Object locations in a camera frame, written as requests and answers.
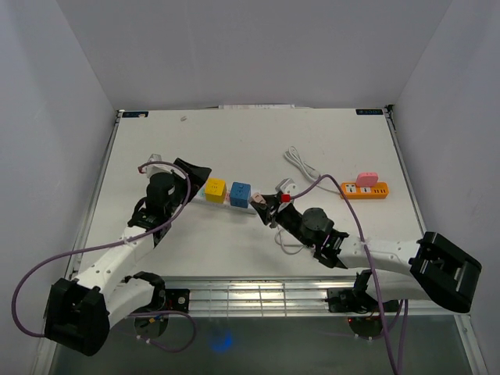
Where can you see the aluminium rail frame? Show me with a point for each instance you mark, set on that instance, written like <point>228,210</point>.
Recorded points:
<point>250,297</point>

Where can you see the rose gold charger plug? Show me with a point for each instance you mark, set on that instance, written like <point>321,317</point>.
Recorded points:
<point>257,199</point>

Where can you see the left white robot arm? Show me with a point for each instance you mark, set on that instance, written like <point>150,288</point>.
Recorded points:
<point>115,266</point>

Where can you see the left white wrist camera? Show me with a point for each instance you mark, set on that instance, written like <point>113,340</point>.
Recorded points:
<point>154,166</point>

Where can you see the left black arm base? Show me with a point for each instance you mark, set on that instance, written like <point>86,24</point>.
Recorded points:
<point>174,299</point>

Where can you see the right blue corner label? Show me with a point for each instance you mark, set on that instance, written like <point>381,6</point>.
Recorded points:
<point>369,112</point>

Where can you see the orange power strip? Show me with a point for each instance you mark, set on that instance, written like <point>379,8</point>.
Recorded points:
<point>378,191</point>

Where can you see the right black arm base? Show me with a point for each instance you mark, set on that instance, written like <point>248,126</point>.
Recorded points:
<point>350,301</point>

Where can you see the blue corner label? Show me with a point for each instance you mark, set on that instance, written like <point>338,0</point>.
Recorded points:
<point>135,114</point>
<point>369,112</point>

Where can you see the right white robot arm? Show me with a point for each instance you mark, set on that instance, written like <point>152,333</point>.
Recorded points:
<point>431,268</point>

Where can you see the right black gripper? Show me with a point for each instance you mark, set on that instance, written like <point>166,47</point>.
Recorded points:
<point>266,211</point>

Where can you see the yellow cube socket adapter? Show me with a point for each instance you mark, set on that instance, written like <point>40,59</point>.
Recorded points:
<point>215,190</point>

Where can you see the blue cube socket adapter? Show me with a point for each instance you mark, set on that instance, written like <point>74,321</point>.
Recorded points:
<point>240,194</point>

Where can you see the white multicolour power strip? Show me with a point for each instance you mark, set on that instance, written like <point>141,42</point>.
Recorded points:
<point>201,199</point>

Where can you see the left blue corner label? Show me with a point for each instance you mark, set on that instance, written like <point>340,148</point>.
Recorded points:
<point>135,114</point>

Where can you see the pink plug adapter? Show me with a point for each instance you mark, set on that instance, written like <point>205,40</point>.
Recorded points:
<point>366,180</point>

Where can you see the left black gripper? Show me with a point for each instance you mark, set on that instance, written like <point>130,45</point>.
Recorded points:
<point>198,175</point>

